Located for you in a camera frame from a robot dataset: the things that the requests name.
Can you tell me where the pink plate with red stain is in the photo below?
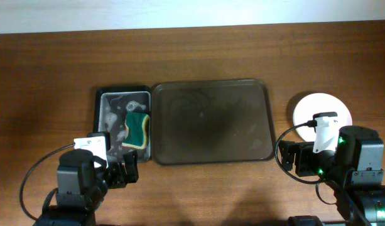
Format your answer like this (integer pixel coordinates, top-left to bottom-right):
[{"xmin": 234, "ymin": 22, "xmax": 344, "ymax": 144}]
[{"xmin": 293, "ymin": 93, "xmax": 352, "ymax": 146}]

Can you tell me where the black small water tray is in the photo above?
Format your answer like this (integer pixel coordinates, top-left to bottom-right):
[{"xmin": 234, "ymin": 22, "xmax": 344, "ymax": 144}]
[{"xmin": 93, "ymin": 85, "xmax": 151, "ymax": 161}]

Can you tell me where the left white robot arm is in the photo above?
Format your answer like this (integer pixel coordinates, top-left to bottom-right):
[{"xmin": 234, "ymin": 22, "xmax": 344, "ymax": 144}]
[{"xmin": 35, "ymin": 149, "xmax": 139, "ymax": 226}]

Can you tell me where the large brown serving tray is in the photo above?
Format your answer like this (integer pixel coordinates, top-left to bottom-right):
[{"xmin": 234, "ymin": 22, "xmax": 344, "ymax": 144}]
[{"xmin": 151, "ymin": 78, "xmax": 276, "ymax": 166}]

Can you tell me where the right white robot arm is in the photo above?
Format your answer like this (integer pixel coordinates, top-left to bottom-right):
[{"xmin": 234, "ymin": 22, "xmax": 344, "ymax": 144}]
[{"xmin": 275, "ymin": 139, "xmax": 385, "ymax": 225}]

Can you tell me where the green yellow sponge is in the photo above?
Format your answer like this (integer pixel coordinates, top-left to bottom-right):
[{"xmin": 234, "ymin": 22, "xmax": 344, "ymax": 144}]
[{"xmin": 122, "ymin": 112, "xmax": 150, "ymax": 149}]

